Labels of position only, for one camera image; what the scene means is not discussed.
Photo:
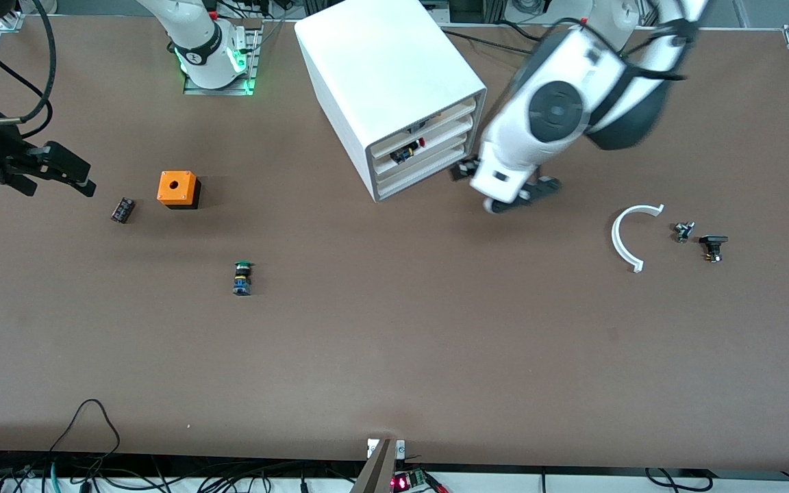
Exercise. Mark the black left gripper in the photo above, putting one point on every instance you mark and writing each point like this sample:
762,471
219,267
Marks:
466,170

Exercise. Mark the red push button switch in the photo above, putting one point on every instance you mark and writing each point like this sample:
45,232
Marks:
405,154

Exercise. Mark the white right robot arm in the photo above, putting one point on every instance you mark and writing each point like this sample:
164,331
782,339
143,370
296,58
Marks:
196,41

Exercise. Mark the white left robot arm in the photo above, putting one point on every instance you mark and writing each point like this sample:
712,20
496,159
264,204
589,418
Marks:
559,109

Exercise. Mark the white drawer cabinet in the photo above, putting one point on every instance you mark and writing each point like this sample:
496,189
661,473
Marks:
381,68

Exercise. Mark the small dark electronic part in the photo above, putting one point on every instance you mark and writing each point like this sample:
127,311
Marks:
417,125

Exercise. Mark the small black contact block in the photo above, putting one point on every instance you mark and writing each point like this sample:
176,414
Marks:
122,210

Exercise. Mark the white curved plastic arc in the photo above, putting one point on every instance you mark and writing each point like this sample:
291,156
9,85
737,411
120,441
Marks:
615,239

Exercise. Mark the small grey metal component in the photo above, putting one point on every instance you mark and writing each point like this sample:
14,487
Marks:
683,231

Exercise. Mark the circuit board with red LED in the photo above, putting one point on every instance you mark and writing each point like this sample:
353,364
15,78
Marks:
401,483

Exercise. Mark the orange button enclosure box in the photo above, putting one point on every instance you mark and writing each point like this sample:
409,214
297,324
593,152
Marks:
175,186

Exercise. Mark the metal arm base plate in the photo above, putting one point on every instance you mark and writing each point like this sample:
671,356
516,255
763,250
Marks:
230,89

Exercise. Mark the green push button switch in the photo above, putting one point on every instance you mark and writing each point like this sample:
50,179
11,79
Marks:
242,281

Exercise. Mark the small black switch component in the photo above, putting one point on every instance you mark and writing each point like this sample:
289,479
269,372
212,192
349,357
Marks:
713,241

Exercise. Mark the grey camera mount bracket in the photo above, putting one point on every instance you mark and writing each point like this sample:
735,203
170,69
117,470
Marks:
377,472

